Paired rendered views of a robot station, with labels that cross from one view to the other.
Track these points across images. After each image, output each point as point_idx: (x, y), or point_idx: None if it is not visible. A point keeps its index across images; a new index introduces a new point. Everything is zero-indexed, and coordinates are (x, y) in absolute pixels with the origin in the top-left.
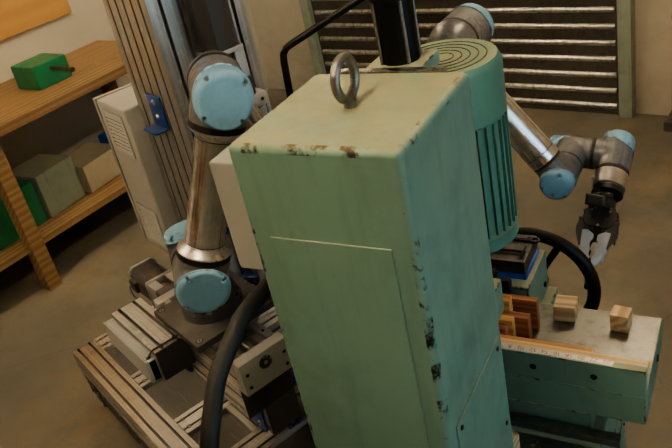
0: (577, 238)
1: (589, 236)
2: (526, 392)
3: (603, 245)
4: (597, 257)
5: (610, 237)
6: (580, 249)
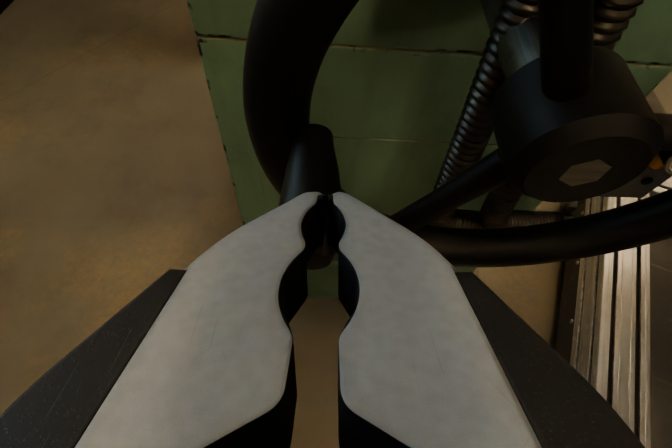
0: (515, 316)
1: (388, 359)
2: None
3: (212, 286)
4: (270, 211)
5: (101, 387)
6: (425, 241)
